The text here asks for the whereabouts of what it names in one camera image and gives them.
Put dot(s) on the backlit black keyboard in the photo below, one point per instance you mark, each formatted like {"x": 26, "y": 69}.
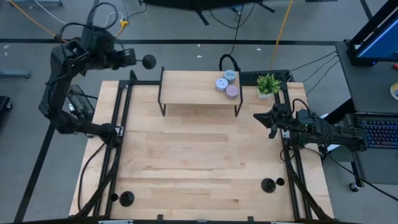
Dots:
{"x": 381, "y": 133}

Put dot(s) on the black vented control box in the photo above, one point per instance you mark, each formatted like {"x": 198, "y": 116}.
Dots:
{"x": 79, "y": 104}

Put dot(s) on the green plant in white pot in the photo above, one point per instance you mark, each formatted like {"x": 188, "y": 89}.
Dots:
{"x": 268, "y": 84}

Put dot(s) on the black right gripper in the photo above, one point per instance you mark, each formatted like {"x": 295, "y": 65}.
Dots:
{"x": 284, "y": 119}

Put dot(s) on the white paper sheet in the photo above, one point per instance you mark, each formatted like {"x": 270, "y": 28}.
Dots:
{"x": 333, "y": 146}

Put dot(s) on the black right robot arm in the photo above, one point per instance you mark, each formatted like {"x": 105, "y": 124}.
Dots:
{"x": 329, "y": 137}

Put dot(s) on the pink patterned tin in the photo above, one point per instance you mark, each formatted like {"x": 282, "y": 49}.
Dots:
{"x": 232, "y": 92}

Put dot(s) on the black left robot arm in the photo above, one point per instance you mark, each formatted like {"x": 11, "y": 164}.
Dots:
{"x": 54, "y": 90}

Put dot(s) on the yellow and blue round object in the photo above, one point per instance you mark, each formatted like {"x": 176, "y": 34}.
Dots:
{"x": 395, "y": 91}

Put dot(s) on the black right frame rail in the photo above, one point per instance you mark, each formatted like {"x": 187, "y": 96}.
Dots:
{"x": 292, "y": 186}

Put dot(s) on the blue and white patterned tin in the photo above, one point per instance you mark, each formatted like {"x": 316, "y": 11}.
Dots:
{"x": 230, "y": 75}

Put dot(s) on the black wheeled object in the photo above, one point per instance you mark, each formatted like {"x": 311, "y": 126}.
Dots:
{"x": 4, "y": 102}

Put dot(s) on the grey metal floor base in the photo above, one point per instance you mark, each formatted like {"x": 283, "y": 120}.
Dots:
{"x": 14, "y": 73}

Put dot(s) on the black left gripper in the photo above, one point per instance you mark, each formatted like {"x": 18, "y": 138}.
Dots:
{"x": 124, "y": 59}

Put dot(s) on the black left frame rail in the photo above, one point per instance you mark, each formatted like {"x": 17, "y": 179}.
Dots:
{"x": 146, "y": 82}

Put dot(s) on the white tin with leaf pattern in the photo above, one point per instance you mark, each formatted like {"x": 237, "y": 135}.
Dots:
{"x": 221, "y": 84}

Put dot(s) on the dark grey side desk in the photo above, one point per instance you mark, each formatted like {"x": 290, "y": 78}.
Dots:
{"x": 367, "y": 87}

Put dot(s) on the black computer monitor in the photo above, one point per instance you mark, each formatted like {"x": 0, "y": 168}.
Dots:
{"x": 382, "y": 43}

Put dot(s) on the black frame rail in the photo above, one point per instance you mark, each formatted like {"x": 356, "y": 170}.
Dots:
{"x": 292, "y": 186}
{"x": 146, "y": 82}

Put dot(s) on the wooden shelf with black frame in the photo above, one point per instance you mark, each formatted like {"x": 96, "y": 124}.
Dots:
{"x": 192, "y": 87}

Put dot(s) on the black table clamp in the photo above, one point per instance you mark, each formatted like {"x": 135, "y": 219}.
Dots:
{"x": 160, "y": 217}
{"x": 250, "y": 218}

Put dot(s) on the black partition screen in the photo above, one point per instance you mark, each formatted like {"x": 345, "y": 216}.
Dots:
{"x": 199, "y": 3}

